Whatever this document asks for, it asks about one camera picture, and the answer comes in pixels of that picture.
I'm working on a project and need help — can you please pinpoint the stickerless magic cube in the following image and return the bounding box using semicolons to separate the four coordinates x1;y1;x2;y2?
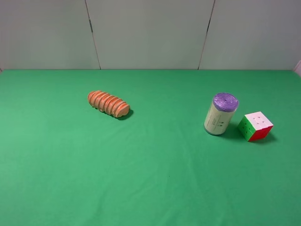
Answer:
238;112;274;142

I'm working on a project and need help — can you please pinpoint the sliced orange bread loaf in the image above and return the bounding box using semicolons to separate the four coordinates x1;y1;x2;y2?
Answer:
87;90;130;118

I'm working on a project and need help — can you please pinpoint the purple garbage bag roll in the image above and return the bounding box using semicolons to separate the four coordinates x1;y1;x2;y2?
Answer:
204;93;239;136

